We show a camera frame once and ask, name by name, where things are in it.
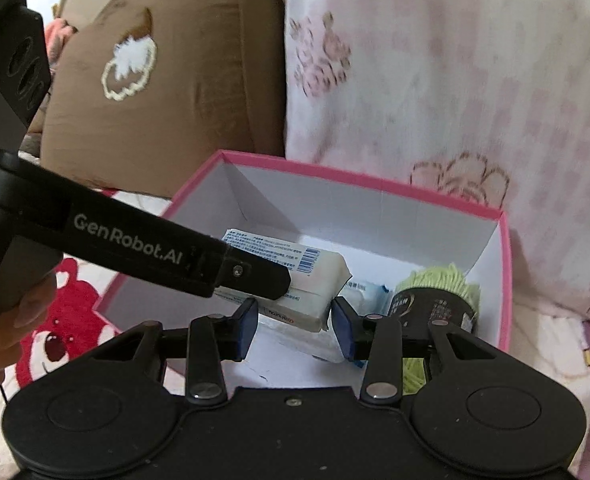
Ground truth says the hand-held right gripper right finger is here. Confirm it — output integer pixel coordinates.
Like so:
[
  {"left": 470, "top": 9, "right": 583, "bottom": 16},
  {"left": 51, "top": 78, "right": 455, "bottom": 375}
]
[{"left": 329, "top": 296, "right": 502, "bottom": 405}]

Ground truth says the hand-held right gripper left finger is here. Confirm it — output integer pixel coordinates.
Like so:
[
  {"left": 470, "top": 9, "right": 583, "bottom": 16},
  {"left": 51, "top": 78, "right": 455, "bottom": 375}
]
[{"left": 88, "top": 297, "right": 259, "bottom": 406}]

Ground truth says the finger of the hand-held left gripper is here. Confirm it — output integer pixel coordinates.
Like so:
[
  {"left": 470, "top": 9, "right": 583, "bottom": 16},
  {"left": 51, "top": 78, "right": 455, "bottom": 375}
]
[{"left": 214, "top": 246, "right": 293, "bottom": 302}]

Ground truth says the clear cotton swab packet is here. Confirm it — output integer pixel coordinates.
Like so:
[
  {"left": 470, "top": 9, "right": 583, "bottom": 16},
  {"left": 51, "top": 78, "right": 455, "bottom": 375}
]
[{"left": 255, "top": 312, "right": 348, "bottom": 362}]

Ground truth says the white blue tissue packet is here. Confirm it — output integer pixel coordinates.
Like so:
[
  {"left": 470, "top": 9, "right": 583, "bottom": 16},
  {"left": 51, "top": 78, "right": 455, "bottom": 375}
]
[
  {"left": 217, "top": 229, "right": 352, "bottom": 334},
  {"left": 339, "top": 281, "right": 392, "bottom": 317}
]

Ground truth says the green yarn ball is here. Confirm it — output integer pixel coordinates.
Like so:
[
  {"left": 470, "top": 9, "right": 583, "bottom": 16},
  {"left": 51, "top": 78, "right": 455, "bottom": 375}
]
[{"left": 388, "top": 263, "right": 482, "bottom": 397}]

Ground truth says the pink cardboard box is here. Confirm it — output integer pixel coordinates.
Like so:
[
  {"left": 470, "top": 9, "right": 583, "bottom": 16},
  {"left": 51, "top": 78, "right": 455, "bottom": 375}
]
[{"left": 92, "top": 149, "right": 514, "bottom": 381}]

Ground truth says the person's left hand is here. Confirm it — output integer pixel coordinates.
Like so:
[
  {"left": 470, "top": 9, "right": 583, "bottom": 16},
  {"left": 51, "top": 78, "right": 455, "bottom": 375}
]
[{"left": 0, "top": 259, "right": 59, "bottom": 396}]

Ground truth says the bear printed blanket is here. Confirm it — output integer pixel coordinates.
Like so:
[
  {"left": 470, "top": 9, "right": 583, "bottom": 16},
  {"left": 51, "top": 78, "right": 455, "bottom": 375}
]
[{"left": 0, "top": 185, "right": 181, "bottom": 403}]

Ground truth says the brown embroidered pillow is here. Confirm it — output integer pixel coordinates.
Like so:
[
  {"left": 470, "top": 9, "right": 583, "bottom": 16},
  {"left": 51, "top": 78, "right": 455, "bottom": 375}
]
[{"left": 39, "top": 0, "right": 289, "bottom": 202}]

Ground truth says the pink floral quilt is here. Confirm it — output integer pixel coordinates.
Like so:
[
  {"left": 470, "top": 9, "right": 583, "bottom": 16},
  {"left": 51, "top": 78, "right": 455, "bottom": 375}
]
[{"left": 262, "top": 0, "right": 590, "bottom": 480}]

